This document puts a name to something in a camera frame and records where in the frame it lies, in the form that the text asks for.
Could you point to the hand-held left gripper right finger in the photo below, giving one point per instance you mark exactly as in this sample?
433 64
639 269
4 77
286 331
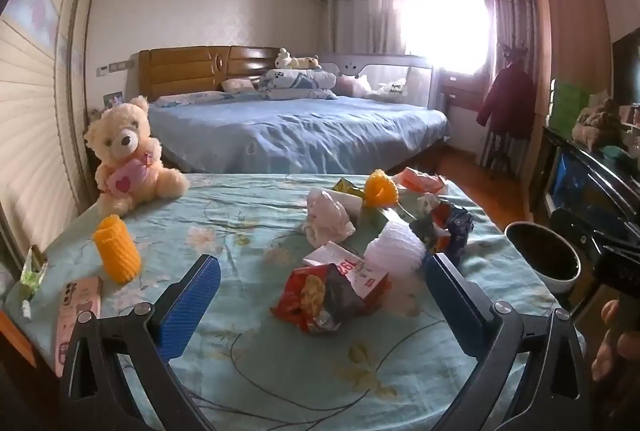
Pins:
450 306

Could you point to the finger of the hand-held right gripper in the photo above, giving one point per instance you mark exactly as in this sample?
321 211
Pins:
582 231

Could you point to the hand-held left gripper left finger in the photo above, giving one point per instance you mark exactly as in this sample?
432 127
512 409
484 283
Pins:
192 306

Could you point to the round grey trash bin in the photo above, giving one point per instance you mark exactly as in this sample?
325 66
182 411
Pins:
542 256

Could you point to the blue wrapper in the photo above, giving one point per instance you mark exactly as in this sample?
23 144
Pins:
450 226

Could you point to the white foam net sleeve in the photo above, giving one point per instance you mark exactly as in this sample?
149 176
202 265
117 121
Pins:
395 246

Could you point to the white and red carton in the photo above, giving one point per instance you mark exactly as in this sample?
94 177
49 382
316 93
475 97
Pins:
367 281

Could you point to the red snack bag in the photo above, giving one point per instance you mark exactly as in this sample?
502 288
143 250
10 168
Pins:
310 296

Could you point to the green packet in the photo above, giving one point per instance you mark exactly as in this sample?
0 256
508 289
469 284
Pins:
372 217

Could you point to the orange and white package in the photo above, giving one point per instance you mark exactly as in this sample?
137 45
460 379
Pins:
417 181

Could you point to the orange foam net sleeve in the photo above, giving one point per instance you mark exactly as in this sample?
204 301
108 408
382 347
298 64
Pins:
117 251
380 188

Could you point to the small white box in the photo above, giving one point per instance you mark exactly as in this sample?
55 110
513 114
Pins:
352 203

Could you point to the white pink plastic bag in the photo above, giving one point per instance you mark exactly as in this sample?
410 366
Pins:
327 216

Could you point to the yellow green wrapper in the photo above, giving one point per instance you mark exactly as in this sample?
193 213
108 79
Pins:
347 186

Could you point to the person's right hand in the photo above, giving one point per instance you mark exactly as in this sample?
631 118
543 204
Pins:
606 351

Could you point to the black television cabinet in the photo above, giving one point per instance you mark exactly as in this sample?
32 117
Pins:
590 176

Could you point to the teal floral bedsheet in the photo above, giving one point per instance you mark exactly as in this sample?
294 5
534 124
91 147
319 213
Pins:
240 221

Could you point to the brown plush toy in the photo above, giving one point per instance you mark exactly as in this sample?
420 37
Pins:
597 121

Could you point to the pink phone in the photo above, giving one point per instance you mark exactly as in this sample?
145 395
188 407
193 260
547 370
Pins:
75 301

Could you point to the green box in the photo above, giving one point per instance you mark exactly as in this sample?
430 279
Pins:
567 111

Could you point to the dark red coat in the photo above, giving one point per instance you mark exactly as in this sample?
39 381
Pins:
507 101

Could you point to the green candy wrapper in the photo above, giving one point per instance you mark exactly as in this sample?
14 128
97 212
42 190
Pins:
34 268

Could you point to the cream teddy bear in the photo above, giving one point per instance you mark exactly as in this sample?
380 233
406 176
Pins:
125 141

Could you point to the wooden desk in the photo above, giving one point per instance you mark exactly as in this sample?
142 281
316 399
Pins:
462 91

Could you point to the bed with blue sheet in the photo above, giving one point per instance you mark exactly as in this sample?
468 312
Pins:
300 131

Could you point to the light blue pillow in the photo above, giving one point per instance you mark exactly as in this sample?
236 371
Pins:
187 98

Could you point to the wooden wardrobe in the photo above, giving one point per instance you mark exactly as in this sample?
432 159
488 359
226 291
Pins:
570 21

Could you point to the small pink white pillow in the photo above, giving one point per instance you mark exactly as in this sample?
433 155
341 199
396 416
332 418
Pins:
237 84

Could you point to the grey striped curtain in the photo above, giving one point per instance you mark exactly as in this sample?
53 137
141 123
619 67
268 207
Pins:
365 16
512 16

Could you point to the brown wooden headboard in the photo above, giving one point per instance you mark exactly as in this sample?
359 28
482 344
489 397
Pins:
185 71

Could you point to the pink plush toy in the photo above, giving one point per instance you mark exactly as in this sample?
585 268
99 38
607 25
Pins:
352 86

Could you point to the white sliding closet door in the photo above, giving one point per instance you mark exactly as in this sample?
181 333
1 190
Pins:
35 121

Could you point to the blue patterned pillow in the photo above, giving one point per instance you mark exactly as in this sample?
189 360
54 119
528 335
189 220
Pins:
297 83

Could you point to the bright window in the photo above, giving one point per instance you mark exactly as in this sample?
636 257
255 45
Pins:
447 21

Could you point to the white plush dog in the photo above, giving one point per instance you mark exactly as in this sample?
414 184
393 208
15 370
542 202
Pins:
295 60

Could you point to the photo frame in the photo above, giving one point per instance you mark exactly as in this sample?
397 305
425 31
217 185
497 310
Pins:
112 100

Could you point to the grey bed guard rail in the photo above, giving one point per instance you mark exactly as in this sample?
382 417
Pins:
400 81

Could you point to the wall switch panel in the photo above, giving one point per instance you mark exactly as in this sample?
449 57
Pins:
114 67

